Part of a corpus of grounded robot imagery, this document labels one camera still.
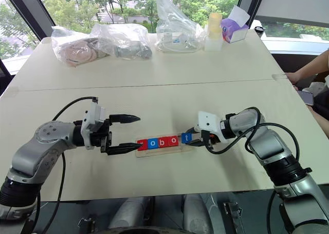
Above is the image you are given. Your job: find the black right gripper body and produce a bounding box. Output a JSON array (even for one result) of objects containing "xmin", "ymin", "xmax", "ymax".
[{"xmin": 200, "ymin": 130, "xmax": 221, "ymax": 149}]

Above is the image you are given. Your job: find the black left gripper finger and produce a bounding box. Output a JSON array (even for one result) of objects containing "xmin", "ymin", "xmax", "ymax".
[
  {"xmin": 109, "ymin": 114, "xmax": 141, "ymax": 124},
  {"xmin": 100, "ymin": 142, "xmax": 141, "ymax": 156}
]

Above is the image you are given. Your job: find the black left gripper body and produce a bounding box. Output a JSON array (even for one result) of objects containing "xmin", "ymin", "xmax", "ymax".
[{"xmin": 89, "ymin": 118, "xmax": 114, "ymax": 154}]

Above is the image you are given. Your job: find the person's bare hand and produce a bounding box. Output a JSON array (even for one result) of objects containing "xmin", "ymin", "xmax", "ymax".
[{"xmin": 286, "ymin": 71, "xmax": 301, "ymax": 85}]

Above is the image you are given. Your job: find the wooden letter tile holder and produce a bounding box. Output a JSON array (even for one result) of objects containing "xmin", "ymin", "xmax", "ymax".
[{"xmin": 135, "ymin": 135, "xmax": 196, "ymax": 158}]

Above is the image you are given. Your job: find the grey rounded shape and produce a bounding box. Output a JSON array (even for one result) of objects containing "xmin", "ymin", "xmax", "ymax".
[
  {"xmin": 107, "ymin": 196, "xmax": 154, "ymax": 231},
  {"xmin": 182, "ymin": 194, "xmax": 214, "ymax": 232}
]

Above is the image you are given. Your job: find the plastic bag with grey item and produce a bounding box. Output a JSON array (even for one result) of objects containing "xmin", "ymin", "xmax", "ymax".
[{"xmin": 89, "ymin": 23, "xmax": 153, "ymax": 61}]

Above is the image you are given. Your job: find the plastic bag with pink items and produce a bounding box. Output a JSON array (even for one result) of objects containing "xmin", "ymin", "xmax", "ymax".
[{"xmin": 50, "ymin": 25, "xmax": 111, "ymax": 68}]

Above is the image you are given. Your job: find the tall clear plastic bag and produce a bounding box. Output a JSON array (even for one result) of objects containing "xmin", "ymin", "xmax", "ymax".
[{"xmin": 155, "ymin": 0, "xmax": 208, "ymax": 53}]

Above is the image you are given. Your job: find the translucent yellowish plastic container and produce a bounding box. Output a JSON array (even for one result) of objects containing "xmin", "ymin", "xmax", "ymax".
[{"xmin": 204, "ymin": 12, "xmax": 223, "ymax": 52}]

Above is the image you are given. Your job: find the smartphone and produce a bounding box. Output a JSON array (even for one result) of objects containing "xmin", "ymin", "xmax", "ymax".
[{"xmin": 298, "ymin": 89, "xmax": 315, "ymax": 106}]

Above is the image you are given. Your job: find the purple cartoon tissue box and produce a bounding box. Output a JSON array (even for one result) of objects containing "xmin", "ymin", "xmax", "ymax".
[{"xmin": 221, "ymin": 5, "xmax": 251, "ymax": 44}]

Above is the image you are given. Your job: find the seated person's clothed body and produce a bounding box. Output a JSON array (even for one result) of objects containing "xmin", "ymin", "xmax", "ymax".
[{"xmin": 305, "ymin": 74, "xmax": 329, "ymax": 139}]

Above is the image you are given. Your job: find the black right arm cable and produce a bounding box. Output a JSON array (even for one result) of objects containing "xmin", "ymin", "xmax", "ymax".
[{"xmin": 201, "ymin": 110, "xmax": 301, "ymax": 168}]

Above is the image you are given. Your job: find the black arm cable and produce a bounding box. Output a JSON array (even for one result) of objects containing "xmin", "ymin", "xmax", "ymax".
[
  {"xmin": 42, "ymin": 96, "xmax": 100, "ymax": 234},
  {"xmin": 201, "ymin": 110, "xmax": 301, "ymax": 168}
]

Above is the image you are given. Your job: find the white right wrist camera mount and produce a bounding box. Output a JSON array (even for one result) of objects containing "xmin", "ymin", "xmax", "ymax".
[{"xmin": 194, "ymin": 111, "xmax": 227, "ymax": 143}]

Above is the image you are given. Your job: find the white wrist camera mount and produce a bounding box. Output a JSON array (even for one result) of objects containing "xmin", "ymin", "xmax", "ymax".
[
  {"xmin": 194, "ymin": 111, "xmax": 227, "ymax": 143},
  {"xmin": 80, "ymin": 102, "xmax": 106, "ymax": 150}
]

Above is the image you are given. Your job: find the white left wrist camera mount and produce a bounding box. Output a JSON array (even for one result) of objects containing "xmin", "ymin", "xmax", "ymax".
[{"xmin": 80, "ymin": 102, "xmax": 106, "ymax": 150}]

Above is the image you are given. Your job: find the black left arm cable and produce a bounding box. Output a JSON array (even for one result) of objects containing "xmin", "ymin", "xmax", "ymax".
[{"xmin": 42, "ymin": 96, "xmax": 100, "ymax": 234}]

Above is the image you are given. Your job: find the black metal bracket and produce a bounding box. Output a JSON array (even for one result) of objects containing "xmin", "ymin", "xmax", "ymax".
[
  {"xmin": 223, "ymin": 202, "xmax": 244, "ymax": 234},
  {"xmin": 78, "ymin": 217, "xmax": 97, "ymax": 234}
]

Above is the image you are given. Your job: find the black window frame post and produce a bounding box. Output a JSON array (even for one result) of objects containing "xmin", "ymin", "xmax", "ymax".
[
  {"xmin": 0, "ymin": 0, "xmax": 56, "ymax": 42},
  {"xmin": 237, "ymin": 0, "xmax": 262, "ymax": 23}
]

